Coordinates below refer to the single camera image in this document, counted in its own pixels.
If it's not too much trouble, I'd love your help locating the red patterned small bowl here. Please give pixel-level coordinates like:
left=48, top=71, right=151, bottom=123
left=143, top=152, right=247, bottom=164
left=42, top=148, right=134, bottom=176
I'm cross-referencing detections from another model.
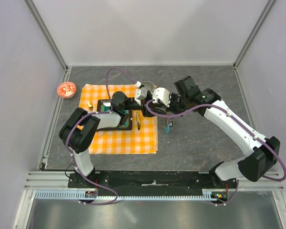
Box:
left=56, top=82, right=76, bottom=99

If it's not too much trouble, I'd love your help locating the grey cable duct rail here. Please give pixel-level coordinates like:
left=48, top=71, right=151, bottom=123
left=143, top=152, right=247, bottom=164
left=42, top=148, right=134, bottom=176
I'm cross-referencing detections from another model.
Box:
left=34, top=190, right=225, bottom=201

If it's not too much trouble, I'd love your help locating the keyring with keys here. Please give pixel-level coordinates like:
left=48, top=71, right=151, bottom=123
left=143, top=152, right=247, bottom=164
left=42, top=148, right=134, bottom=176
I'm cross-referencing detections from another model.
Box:
left=162, top=117, right=174, bottom=129

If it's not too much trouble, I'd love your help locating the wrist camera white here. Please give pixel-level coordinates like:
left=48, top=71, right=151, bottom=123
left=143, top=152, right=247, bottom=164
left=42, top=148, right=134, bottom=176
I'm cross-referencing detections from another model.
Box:
left=134, top=81, right=148, bottom=105
left=153, top=87, right=171, bottom=107

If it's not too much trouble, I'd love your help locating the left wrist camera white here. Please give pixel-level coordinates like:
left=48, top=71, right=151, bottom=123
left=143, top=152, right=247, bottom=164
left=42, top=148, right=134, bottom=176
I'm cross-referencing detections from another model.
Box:
left=134, top=81, right=148, bottom=105

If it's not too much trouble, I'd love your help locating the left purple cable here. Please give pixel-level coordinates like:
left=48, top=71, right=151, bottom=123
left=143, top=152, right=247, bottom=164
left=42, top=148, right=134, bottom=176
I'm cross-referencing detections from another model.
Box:
left=65, top=68, right=143, bottom=206

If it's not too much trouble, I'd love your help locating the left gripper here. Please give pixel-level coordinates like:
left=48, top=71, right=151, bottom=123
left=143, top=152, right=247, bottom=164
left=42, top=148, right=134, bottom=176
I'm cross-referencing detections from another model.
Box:
left=123, top=91, right=166, bottom=118

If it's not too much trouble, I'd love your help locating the gold fork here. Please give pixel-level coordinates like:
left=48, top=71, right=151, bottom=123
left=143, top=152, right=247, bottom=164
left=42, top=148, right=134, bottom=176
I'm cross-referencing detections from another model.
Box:
left=87, top=101, right=93, bottom=111

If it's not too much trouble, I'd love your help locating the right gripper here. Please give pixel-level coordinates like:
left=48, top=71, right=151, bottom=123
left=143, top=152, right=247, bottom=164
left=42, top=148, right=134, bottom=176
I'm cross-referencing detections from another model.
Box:
left=163, top=93, right=189, bottom=117

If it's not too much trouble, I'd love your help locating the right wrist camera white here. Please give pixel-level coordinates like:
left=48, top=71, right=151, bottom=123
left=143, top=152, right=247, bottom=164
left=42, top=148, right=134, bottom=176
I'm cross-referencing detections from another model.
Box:
left=153, top=87, right=171, bottom=107

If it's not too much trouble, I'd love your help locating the striped grey mug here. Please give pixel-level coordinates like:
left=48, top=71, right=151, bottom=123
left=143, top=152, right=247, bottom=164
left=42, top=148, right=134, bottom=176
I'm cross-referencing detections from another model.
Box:
left=141, top=81, right=155, bottom=94

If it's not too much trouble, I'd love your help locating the orange checkered cloth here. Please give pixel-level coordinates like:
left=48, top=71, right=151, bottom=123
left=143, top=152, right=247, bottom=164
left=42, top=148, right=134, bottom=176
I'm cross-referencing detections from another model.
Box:
left=79, top=84, right=158, bottom=155

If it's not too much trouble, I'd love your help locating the blue carabiner tag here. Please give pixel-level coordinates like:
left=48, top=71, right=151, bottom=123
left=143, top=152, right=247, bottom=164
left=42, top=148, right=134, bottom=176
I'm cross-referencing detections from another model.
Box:
left=164, top=124, right=170, bottom=135

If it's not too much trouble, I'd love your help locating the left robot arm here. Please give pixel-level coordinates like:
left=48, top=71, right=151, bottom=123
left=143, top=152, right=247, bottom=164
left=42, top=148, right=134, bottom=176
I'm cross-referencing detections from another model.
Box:
left=59, top=91, right=170, bottom=187

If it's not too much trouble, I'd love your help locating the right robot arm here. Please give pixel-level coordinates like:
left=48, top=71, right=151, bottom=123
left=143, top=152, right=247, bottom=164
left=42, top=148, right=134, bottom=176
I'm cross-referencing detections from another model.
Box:
left=153, top=76, right=280, bottom=188

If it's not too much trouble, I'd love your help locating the gold knife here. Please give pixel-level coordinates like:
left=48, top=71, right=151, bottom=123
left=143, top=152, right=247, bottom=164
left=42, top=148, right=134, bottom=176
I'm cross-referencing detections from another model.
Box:
left=136, top=111, right=141, bottom=131

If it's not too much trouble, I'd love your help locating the teal square plate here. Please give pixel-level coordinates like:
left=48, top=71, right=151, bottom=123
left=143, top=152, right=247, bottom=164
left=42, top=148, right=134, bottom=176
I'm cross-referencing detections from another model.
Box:
left=97, top=99, right=133, bottom=131

